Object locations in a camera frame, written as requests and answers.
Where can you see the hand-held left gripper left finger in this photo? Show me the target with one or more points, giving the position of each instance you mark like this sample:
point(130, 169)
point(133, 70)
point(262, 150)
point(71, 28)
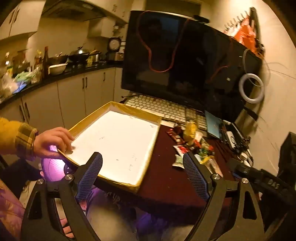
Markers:
point(89, 177)

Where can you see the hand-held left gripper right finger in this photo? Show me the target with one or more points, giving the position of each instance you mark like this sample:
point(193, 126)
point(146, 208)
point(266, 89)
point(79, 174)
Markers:
point(194, 177)

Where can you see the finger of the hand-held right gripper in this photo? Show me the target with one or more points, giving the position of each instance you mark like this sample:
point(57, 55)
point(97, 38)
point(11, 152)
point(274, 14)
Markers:
point(245, 170)

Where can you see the pile of mixed snack packets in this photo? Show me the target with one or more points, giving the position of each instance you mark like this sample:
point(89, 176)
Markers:
point(192, 134)

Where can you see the cardboard tray with white lining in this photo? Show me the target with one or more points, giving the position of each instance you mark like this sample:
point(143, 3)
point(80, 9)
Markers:
point(115, 139)

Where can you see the white power adapter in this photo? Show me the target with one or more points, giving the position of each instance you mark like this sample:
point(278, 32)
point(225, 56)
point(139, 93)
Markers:
point(230, 138)

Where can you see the electric heater with purple glow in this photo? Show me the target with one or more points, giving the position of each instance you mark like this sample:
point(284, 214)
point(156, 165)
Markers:
point(53, 166)

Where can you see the person's legs in jeans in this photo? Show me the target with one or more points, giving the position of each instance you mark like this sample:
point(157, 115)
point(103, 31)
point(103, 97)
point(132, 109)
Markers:
point(111, 215)

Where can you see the white keyboard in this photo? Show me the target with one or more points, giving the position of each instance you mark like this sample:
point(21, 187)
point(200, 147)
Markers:
point(157, 106)

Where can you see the white kitchen base cabinets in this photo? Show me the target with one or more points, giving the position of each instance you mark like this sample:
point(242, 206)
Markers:
point(69, 97)

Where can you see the white bowl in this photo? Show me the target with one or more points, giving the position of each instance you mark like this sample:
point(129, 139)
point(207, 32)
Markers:
point(57, 68)

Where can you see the small cooking pot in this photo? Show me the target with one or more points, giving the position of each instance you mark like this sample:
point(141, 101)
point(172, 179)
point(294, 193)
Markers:
point(94, 58)

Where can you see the large black monitor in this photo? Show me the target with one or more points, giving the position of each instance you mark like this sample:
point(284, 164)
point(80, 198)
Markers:
point(185, 58)

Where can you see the dark frying pan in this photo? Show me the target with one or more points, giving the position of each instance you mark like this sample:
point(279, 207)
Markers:
point(57, 59)

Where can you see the heap of grocery bags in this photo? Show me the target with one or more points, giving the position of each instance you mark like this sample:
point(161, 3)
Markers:
point(20, 76)

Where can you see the dark sauce bottle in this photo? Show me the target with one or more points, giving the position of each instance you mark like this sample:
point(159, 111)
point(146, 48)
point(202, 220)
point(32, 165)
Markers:
point(45, 62)

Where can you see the round kitchen scale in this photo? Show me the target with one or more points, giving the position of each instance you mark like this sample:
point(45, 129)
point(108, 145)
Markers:
point(114, 56)

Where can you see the black wok with lid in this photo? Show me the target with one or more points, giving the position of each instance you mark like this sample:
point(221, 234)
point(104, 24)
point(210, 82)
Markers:
point(79, 54)

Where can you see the orange plastic bag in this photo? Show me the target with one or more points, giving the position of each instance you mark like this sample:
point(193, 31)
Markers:
point(245, 34)

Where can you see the black webcam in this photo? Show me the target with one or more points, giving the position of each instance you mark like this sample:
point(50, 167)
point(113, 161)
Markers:
point(201, 18)

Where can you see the range hood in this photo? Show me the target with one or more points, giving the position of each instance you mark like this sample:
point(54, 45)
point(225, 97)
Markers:
point(74, 9)

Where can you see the white wall cabinet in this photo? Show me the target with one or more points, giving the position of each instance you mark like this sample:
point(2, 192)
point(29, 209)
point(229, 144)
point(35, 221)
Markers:
point(20, 18)

